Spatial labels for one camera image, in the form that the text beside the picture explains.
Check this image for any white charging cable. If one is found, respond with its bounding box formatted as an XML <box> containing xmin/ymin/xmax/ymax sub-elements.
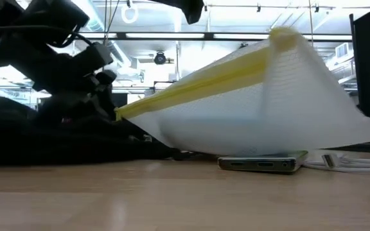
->
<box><xmin>303</xmin><ymin>150</ymin><xmax>370</xmax><ymax>173</ymax></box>

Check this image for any black aluminium table frame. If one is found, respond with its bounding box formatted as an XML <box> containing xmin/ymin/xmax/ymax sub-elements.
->
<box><xmin>329</xmin><ymin>142</ymin><xmax>370</xmax><ymax>153</ymax></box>

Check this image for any white mesh pouch yellow zipper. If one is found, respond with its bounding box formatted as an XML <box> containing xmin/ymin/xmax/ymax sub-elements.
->
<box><xmin>114</xmin><ymin>26</ymin><xmax>370</xmax><ymax>157</ymax></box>

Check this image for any black overhead camera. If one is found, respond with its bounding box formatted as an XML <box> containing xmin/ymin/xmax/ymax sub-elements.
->
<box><xmin>154</xmin><ymin>51</ymin><xmax>168</xmax><ymax>66</ymax></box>

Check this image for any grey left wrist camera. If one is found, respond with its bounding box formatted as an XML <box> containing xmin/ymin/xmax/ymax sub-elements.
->
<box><xmin>90</xmin><ymin>41</ymin><xmax>114</xmax><ymax>67</ymax></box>

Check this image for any black backpack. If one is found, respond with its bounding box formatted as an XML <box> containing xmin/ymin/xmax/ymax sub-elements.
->
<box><xmin>0</xmin><ymin>94</ymin><xmax>211</xmax><ymax>167</ymax></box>

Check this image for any silver power bank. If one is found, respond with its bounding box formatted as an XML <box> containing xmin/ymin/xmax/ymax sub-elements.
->
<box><xmin>217</xmin><ymin>150</ymin><xmax>309</xmax><ymax>175</ymax></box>

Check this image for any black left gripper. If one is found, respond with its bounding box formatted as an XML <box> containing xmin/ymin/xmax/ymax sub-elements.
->
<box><xmin>0</xmin><ymin>43</ymin><xmax>118</xmax><ymax>119</ymax></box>

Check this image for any white hanging cable loop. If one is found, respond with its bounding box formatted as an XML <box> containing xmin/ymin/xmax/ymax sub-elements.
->
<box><xmin>120</xmin><ymin>3</ymin><xmax>140</xmax><ymax>25</ymax></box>

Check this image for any black overhead rail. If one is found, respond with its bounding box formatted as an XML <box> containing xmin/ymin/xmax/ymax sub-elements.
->
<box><xmin>78</xmin><ymin>31</ymin><xmax>353</xmax><ymax>42</ymax></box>

